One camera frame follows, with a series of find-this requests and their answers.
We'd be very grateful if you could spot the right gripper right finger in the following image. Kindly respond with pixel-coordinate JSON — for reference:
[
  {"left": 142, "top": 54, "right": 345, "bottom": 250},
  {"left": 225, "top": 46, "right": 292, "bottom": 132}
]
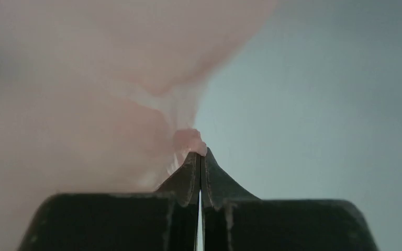
[{"left": 200, "top": 151, "right": 378, "bottom": 251}]

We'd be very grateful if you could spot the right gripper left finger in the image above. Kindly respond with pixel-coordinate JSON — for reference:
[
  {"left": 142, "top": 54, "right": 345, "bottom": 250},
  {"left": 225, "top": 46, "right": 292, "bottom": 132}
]
[{"left": 18, "top": 153, "right": 201, "bottom": 250}]

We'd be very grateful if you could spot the pink plastic trash bag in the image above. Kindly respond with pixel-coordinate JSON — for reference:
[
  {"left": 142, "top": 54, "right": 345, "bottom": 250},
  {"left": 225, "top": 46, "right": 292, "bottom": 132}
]
[{"left": 0, "top": 1, "right": 277, "bottom": 250}]

